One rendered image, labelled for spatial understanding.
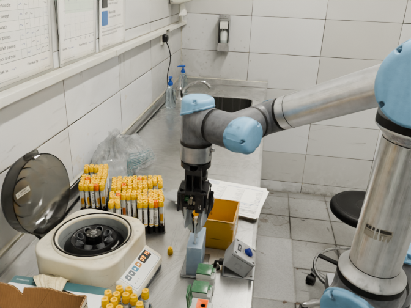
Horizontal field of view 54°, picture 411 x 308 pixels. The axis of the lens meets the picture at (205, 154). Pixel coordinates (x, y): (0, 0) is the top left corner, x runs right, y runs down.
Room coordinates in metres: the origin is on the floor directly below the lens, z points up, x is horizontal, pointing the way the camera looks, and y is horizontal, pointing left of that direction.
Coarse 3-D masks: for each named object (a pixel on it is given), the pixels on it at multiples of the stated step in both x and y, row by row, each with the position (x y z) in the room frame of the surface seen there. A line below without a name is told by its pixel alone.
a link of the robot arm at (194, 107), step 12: (192, 96) 0.87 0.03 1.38; (204, 96) 0.87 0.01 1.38; (192, 108) 0.83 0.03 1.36; (204, 108) 0.83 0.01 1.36; (180, 120) 0.86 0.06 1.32; (192, 120) 0.83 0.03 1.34; (180, 132) 0.86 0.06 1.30; (192, 132) 0.83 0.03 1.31; (192, 144) 0.83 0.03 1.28; (204, 144) 0.83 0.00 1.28
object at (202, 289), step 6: (198, 282) 0.77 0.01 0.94; (204, 282) 0.77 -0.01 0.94; (192, 288) 0.75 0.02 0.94; (198, 288) 0.75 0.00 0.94; (204, 288) 0.75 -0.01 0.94; (210, 288) 0.75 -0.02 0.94; (192, 294) 0.74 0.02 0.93; (198, 294) 0.74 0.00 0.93; (204, 294) 0.74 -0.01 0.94; (210, 294) 0.75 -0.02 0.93; (210, 300) 0.75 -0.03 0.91
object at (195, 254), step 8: (200, 232) 0.94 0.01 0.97; (192, 240) 0.90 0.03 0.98; (200, 240) 0.90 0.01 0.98; (192, 248) 0.87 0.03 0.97; (200, 248) 0.87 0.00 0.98; (192, 256) 0.87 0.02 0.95; (200, 256) 0.86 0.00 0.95; (208, 256) 0.95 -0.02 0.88; (184, 264) 0.91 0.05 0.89; (192, 264) 0.87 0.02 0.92; (184, 272) 0.88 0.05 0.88; (192, 272) 0.87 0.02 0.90
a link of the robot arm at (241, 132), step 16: (208, 112) 0.82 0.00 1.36; (224, 112) 0.81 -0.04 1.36; (240, 112) 0.82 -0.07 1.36; (256, 112) 0.83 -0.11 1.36; (208, 128) 0.80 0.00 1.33; (224, 128) 0.77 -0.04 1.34; (240, 128) 0.75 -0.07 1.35; (256, 128) 0.77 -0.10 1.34; (224, 144) 0.77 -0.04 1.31; (240, 144) 0.74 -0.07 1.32; (256, 144) 0.77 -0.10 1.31
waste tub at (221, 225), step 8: (216, 200) 1.13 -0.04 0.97; (224, 200) 1.12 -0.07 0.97; (232, 200) 1.12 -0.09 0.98; (216, 208) 1.13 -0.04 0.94; (224, 208) 1.12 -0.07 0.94; (232, 208) 1.12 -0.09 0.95; (208, 216) 1.13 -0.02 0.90; (216, 216) 1.13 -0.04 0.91; (224, 216) 1.12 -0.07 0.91; (232, 216) 1.12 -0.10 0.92; (208, 224) 1.01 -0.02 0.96; (216, 224) 1.00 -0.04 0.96; (224, 224) 1.00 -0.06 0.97; (232, 224) 0.99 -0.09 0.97; (208, 232) 1.00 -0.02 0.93; (216, 232) 1.00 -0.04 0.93; (224, 232) 1.00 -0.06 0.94; (232, 232) 0.99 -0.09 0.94; (208, 240) 1.00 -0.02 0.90; (216, 240) 1.00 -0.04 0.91; (224, 240) 1.00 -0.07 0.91; (232, 240) 0.99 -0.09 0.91; (216, 248) 1.00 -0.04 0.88; (224, 248) 0.99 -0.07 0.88
